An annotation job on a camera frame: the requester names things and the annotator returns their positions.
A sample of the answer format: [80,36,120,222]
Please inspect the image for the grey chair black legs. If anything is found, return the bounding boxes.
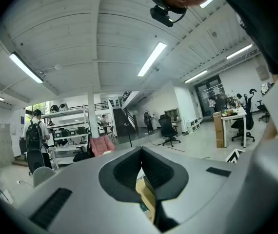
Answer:
[32,166,57,188]

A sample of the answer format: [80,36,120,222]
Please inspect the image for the dark glass door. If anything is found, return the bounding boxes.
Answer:
[193,74,228,119]

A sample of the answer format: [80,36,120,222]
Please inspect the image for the person's right forearm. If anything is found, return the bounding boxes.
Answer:
[262,117,278,141]

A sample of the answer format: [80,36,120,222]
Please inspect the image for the black backpack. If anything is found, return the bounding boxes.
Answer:
[26,120,45,152]

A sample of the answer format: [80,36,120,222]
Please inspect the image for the grey cubby cabinet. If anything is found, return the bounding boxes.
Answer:
[164,106,181,132]

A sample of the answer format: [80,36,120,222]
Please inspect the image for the person's black t-shirt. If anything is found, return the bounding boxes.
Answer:
[223,0,278,76]

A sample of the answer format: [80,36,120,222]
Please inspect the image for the long cardboard box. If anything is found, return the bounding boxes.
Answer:
[212,111,226,149]

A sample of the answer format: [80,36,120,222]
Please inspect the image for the black staircase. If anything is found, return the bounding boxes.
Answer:
[112,91,140,138]

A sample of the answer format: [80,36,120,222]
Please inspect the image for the white desk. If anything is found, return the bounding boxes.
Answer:
[221,107,248,148]

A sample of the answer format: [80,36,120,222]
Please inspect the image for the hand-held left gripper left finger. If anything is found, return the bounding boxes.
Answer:
[43,146,144,205]

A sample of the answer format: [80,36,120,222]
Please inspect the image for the black head-worn camera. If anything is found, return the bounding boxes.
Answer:
[145,0,189,28]

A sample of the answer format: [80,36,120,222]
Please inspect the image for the pink armchair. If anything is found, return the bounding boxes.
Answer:
[89,135,116,158]

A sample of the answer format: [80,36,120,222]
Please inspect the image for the round wooden table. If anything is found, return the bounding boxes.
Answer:
[136,179,157,225]

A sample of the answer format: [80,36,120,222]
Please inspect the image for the black round-back chair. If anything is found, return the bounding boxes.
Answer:
[26,150,45,176]

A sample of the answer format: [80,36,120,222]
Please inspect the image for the low white cabinet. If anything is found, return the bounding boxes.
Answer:
[187,117,203,134]

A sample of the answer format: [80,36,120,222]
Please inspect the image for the white shelf rack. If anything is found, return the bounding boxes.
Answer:
[41,104,91,169]

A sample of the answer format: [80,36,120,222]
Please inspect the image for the grey locker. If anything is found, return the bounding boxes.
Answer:
[0,122,16,168]

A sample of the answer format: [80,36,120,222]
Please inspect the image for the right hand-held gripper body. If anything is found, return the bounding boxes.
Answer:
[225,148,245,165]

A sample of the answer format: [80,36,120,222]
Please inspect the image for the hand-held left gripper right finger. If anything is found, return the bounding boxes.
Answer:
[141,146,233,205]

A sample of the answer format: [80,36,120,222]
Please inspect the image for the black office chair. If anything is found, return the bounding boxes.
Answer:
[158,114,182,148]
[231,88,257,143]
[256,99,271,124]
[72,133,93,163]

